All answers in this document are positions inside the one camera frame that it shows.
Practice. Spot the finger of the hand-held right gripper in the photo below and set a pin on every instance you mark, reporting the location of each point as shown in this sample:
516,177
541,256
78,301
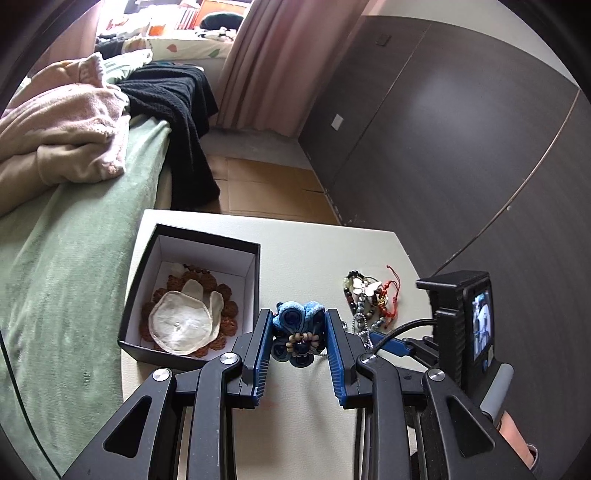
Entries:
390,345

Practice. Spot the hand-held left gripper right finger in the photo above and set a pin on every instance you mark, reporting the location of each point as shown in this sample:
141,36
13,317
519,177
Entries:
336,355

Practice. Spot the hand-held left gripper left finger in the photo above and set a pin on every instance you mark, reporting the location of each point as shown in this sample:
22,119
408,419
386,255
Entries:
259,350

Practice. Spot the black box with white inside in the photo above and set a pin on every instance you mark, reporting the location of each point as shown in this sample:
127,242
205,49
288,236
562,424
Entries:
203,233

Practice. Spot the person's right hand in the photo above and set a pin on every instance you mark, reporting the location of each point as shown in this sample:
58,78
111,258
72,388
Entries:
515,436

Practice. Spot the flattened cardboard sheet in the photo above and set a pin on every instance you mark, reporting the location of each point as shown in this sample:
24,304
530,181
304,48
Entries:
268,189

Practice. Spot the dark wooden wardrobe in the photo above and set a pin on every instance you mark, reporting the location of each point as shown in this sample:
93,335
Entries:
438,138

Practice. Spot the green blanket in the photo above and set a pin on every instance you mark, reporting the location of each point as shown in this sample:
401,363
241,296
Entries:
69,277

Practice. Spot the black knitted blanket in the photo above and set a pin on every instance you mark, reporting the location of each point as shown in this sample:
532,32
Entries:
180,110

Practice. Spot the pink curtain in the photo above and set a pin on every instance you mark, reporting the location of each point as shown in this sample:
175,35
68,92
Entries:
277,60

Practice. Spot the beige pink fleece blanket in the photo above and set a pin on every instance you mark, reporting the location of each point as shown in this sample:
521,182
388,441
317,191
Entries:
60,120

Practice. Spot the leaf print bedding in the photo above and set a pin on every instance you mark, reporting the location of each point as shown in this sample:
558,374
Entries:
184,46

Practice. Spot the green white striped cloth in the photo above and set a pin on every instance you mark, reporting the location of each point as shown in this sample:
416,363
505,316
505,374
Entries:
124,67

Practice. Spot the dark round cushion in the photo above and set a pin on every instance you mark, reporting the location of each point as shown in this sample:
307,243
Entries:
220,21

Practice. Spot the row of books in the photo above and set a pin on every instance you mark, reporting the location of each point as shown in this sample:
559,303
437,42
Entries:
188,18

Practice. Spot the white wall socket plate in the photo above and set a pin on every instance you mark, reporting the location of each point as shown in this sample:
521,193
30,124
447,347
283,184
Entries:
337,122

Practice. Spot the dark wall switch plate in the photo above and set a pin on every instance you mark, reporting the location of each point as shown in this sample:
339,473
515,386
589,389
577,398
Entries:
382,39

